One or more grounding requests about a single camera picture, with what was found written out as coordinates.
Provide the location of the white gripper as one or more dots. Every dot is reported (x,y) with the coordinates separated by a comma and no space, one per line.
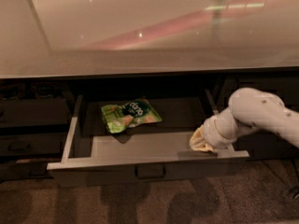
(212,134)

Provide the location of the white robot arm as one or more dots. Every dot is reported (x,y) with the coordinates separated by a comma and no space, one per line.
(248,111)

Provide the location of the dark items in left drawer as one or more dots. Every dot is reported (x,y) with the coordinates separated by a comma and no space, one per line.
(36,90)

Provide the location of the grey cabinet door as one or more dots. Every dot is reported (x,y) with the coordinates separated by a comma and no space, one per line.
(262,145)

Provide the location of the green snack bag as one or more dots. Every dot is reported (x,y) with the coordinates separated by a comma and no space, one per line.
(118,118)

